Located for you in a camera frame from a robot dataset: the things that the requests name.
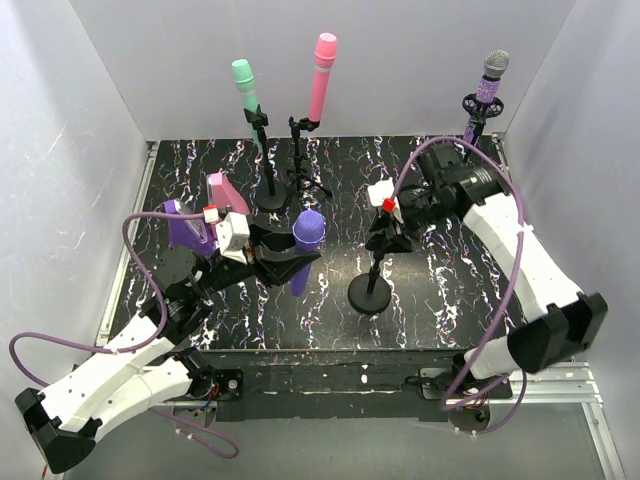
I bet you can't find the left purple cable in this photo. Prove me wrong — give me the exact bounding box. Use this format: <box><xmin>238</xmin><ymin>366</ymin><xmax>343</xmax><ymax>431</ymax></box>
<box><xmin>8</xmin><ymin>205</ymin><xmax>221</xmax><ymax>386</ymax></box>

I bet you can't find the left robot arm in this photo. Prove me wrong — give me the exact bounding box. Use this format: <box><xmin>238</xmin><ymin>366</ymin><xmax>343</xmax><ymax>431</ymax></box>
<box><xmin>15</xmin><ymin>225</ymin><xmax>321</xmax><ymax>474</ymax></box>

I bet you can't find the purple plastic microphone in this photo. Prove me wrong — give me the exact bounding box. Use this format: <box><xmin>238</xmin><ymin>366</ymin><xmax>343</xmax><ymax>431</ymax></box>
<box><xmin>290</xmin><ymin>209</ymin><xmax>326</xmax><ymax>297</ymax></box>

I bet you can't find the pink metronome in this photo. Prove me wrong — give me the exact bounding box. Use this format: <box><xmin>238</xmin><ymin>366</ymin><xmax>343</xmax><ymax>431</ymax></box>
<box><xmin>207</xmin><ymin>172</ymin><xmax>250</xmax><ymax>215</ymax></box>

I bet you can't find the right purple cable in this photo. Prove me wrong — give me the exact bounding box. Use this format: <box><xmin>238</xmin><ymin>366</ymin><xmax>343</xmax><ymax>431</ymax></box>
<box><xmin>392</xmin><ymin>137</ymin><xmax>529</xmax><ymax>434</ymax></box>

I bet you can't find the purple glitter microphone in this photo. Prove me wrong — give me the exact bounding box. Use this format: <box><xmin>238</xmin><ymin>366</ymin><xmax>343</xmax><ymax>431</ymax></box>
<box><xmin>462</xmin><ymin>48</ymin><xmax>511</xmax><ymax>146</ymax></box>

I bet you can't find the round base stand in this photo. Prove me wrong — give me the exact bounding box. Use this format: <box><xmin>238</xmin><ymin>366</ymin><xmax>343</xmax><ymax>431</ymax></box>
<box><xmin>347</xmin><ymin>214</ymin><xmax>406</xmax><ymax>316</ymax></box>
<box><xmin>244</xmin><ymin>106</ymin><xmax>288</xmax><ymax>213</ymax></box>

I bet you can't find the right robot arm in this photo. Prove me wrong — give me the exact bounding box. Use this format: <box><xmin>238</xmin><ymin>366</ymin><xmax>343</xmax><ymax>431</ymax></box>
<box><xmin>366</xmin><ymin>157</ymin><xmax>608</xmax><ymax>389</ymax></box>

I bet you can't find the purple cable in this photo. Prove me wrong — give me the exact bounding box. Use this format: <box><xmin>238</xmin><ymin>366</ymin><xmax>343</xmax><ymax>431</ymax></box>
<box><xmin>392</xmin><ymin>137</ymin><xmax>529</xmax><ymax>434</ymax></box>
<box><xmin>8</xmin><ymin>205</ymin><xmax>221</xmax><ymax>386</ymax></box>

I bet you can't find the purple metronome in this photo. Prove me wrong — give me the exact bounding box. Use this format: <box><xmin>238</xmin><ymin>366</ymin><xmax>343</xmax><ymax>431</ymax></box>
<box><xmin>163</xmin><ymin>199</ymin><xmax>216</xmax><ymax>258</ymax></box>

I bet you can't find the teal plastic microphone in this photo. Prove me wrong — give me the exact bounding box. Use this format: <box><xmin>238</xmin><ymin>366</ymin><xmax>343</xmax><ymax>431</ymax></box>
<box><xmin>232</xmin><ymin>58</ymin><xmax>268</xmax><ymax>153</ymax></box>

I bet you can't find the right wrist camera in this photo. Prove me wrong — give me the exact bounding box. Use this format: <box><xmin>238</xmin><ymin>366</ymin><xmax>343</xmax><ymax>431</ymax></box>
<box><xmin>366</xmin><ymin>178</ymin><xmax>404</xmax><ymax>224</ymax></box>

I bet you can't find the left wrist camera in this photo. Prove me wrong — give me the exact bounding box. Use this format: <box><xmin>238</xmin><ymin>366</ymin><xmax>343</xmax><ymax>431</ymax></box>
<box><xmin>214</xmin><ymin>212</ymin><xmax>250</xmax><ymax>265</ymax></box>

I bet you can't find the pink plastic microphone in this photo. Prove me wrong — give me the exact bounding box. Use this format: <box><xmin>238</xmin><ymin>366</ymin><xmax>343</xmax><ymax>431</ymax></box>
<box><xmin>308</xmin><ymin>32</ymin><xmax>337</xmax><ymax>123</ymax></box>

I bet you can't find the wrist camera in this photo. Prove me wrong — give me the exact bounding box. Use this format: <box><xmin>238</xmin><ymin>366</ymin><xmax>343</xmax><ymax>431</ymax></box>
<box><xmin>214</xmin><ymin>212</ymin><xmax>250</xmax><ymax>265</ymax></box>
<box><xmin>366</xmin><ymin>178</ymin><xmax>404</xmax><ymax>224</ymax></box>

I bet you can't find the tripod stand with clip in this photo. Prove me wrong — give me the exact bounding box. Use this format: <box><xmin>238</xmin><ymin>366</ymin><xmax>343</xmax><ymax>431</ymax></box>
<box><xmin>286</xmin><ymin>116</ymin><xmax>333</xmax><ymax>199</ymax></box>

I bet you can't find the tripod stand with shock mount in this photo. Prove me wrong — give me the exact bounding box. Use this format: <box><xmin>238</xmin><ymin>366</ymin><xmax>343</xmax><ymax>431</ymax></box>
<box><xmin>462</xmin><ymin>94</ymin><xmax>504</xmax><ymax>145</ymax></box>

